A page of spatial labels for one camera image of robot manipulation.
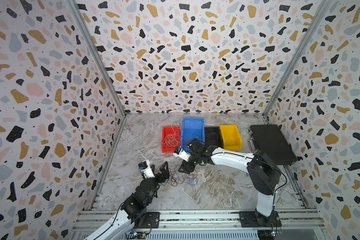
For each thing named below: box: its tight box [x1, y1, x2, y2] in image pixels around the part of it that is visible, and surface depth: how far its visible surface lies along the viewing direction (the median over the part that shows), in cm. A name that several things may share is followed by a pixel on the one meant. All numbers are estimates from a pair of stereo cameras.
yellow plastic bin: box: [220, 124, 243, 151], surface depth 106 cm
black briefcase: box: [247, 124, 298, 165], surface depth 105 cm
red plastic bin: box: [161, 126, 181, 153], surface depth 105 cm
